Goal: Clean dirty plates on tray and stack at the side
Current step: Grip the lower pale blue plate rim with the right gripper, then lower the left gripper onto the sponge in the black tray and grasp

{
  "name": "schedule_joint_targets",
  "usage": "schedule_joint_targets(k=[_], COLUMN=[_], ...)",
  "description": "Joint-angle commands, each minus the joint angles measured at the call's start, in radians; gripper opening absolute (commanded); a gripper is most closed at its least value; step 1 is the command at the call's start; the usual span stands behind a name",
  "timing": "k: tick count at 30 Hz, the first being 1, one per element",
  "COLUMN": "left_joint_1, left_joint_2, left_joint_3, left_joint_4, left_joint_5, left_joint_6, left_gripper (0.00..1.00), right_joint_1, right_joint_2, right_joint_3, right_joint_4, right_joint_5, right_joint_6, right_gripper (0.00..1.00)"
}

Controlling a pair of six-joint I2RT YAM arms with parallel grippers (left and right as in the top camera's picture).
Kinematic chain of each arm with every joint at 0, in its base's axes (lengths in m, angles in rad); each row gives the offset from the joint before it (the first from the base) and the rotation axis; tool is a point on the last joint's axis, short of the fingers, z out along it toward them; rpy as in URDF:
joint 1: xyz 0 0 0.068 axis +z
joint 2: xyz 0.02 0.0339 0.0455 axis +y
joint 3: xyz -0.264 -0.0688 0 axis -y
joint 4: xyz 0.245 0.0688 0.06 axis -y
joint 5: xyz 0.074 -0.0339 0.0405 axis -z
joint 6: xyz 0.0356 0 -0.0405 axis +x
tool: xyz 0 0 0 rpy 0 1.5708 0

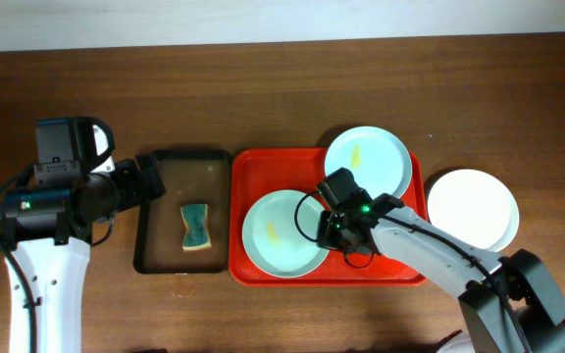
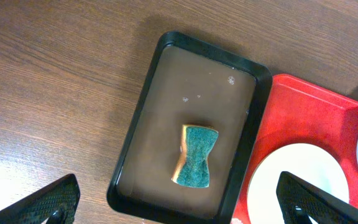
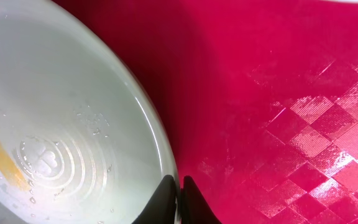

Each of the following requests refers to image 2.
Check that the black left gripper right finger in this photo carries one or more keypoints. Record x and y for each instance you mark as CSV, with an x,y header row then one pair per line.
x,y
302,202

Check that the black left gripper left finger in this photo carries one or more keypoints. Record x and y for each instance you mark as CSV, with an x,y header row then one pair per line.
x,y
55,203

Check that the pale green plate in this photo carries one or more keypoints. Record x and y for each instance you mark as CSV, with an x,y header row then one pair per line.
x,y
308,162

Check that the green yellow sponge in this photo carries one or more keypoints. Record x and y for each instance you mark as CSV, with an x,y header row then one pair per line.
x,y
196,143

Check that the red plastic tray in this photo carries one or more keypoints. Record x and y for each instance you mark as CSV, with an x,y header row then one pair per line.
x,y
301,112

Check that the black plastic tray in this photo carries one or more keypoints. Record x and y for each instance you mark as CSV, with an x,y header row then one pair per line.
x,y
190,82

